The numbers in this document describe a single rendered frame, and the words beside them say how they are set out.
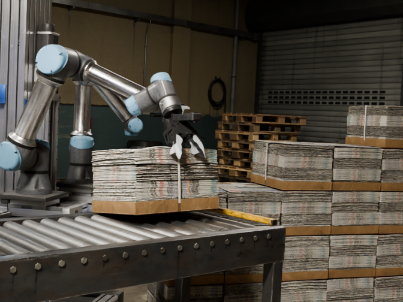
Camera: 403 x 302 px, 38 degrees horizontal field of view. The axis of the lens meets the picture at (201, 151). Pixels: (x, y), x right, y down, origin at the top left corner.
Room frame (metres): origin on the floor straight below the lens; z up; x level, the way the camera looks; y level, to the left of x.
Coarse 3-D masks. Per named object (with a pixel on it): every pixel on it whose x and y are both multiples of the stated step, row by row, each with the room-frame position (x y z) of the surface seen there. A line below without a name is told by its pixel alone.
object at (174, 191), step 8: (184, 152) 2.12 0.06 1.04; (176, 160) 2.09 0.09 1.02; (184, 160) 2.12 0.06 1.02; (176, 168) 2.09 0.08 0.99; (184, 168) 2.11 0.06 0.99; (176, 176) 2.12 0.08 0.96; (184, 176) 2.11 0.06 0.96; (176, 184) 2.10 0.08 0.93; (184, 184) 2.11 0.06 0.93; (176, 192) 2.09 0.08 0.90; (184, 192) 2.11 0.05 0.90
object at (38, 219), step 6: (30, 216) 2.04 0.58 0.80; (36, 216) 2.04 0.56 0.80; (42, 216) 2.05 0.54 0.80; (48, 216) 2.05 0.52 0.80; (54, 216) 2.06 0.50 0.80; (60, 216) 2.07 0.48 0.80; (66, 216) 2.08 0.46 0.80; (72, 216) 2.09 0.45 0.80; (84, 216) 2.12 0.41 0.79; (90, 216) 2.14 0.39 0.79; (0, 222) 1.92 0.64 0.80; (18, 222) 1.96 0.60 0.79
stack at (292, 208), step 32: (224, 192) 2.83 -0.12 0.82; (256, 192) 2.89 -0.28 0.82; (288, 192) 2.95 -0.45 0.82; (320, 192) 3.01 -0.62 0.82; (352, 192) 3.08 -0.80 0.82; (256, 224) 2.89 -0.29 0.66; (288, 224) 2.95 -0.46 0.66; (320, 224) 3.01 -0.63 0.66; (352, 224) 3.08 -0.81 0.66; (288, 256) 2.95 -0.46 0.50; (320, 256) 3.01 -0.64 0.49; (352, 256) 3.07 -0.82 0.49; (160, 288) 2.87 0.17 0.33; (192, 288) 2.80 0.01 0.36; (224, 288) 2.85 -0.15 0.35; (256, 288) 2.90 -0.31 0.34; (288, 288) 2.96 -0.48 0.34; (320, 288) 3.02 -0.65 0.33; (352, 288) 3.08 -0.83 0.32
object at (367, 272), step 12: (288, 228) 2.95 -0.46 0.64; (300, 228) 2.97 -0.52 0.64; (312, 228) 2.99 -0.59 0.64; (324, 228) 3.02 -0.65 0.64; (336, 228) 3.04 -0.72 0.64; (348, 228) 3.06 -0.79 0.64; (360, 228) 3.09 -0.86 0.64; (372, 228) 3.11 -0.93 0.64; (192, 276) 2.78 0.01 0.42; (204, 276) 2.81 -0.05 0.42; (216, 276) 2.83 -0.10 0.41; (228, 276) 2.84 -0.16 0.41; (240, 276) 2.87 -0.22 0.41; (252, 276) 2.89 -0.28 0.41; (288, 276) 2.95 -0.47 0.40; (300, 276) 2.98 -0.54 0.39; (312, 276) 3.00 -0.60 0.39; (324, 276) 3.02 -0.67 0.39; (336, 276) 3.05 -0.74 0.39; (348, 276) 3.07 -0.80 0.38; (360, 276) 3.09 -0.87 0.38
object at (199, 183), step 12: (192, 156) 2.18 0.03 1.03; (216, 156) 2.22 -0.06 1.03; (192, 168) 2.13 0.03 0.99; (204, 168) 2.17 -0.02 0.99; (216, 168) 2.21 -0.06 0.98; (192, 180) 2.14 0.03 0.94; (204, 180) 2.17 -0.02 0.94; (216, 180) 2.21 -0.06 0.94; (192, 192) 2.13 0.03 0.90; (204, 192) 2.17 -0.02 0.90; (216, 192) 2.21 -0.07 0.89
